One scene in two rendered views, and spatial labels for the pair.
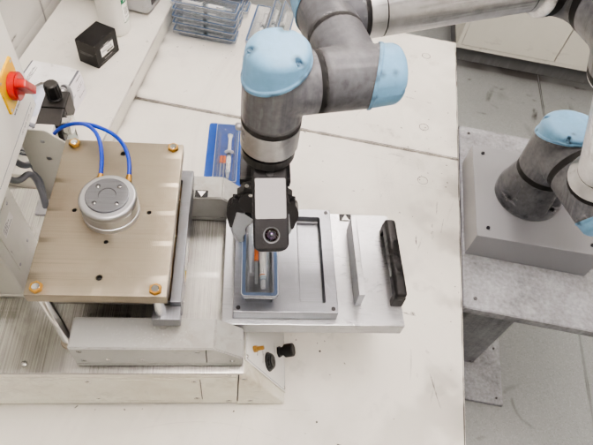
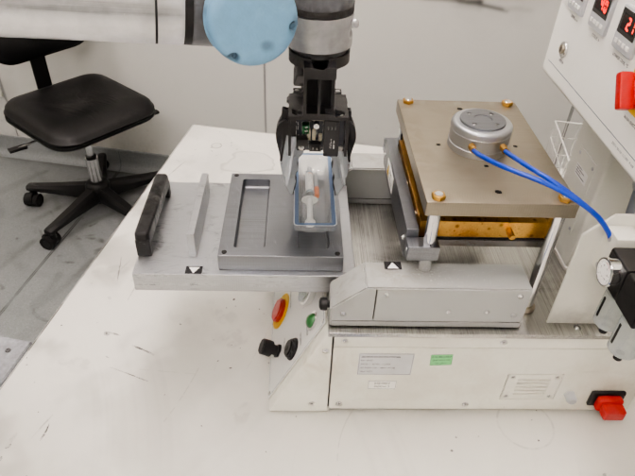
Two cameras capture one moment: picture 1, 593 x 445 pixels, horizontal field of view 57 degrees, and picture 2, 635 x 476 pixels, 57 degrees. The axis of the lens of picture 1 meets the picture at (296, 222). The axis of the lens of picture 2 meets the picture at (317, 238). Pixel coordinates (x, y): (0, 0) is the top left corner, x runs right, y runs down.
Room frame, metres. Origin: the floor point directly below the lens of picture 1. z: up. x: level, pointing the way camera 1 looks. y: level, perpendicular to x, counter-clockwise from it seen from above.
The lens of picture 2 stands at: (1.14, 0.15, 1.49)
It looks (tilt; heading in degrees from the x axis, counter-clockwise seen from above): 39 degrees down; 188
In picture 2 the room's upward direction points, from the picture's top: 3 degrees clockwise
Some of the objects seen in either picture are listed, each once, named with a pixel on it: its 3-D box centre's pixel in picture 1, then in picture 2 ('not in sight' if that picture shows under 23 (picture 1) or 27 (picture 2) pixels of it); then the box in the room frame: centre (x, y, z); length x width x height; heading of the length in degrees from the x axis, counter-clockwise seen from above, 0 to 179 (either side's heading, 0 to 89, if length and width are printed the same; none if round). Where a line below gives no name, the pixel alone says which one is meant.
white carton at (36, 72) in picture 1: (39, 108); not in sight; (0.84, 0.63, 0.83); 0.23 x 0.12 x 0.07; 0
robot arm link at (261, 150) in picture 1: (267, 132); (322, 30); (0.48, 0.06, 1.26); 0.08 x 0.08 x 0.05
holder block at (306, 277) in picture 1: (284, 260); (283, 217); (0.47, 0.01, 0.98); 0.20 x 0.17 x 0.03; 11
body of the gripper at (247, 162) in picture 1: (265, 169); (317, 99); (0.49, 0.06, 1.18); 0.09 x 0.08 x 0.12; 11
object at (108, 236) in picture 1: (94, 209); (499, 170); (0.44, 0.30, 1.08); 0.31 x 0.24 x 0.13; 11
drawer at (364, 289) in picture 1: (311, 265); (250, 224); (0.48, -0.04, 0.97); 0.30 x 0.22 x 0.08; 101
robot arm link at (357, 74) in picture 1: (351, 69); not in sight; (0.54, -0.03, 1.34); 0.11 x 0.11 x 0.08; 23
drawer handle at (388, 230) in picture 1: (393, 260); (153, 212); (0.50, -0.17, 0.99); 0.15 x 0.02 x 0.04; 11
